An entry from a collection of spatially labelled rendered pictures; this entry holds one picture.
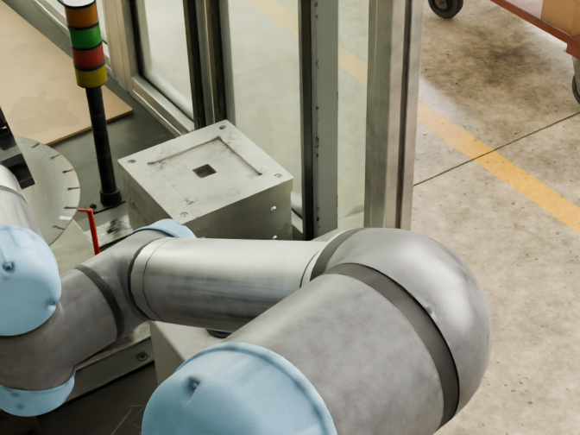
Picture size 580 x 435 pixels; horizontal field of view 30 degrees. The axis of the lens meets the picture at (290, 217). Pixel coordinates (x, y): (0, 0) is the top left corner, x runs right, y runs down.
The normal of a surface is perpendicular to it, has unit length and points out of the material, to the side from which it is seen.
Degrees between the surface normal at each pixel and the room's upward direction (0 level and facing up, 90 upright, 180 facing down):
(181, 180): 0
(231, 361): 15
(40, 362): 90
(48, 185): 0
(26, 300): 90
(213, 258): 37
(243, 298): 72
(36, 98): 0
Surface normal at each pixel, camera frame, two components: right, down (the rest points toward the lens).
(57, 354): 0.74, 0.29
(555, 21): -0.86, 0.33
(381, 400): 0.57, -0.06
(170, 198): -0.03, -0.79
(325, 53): 0.55, 0.51
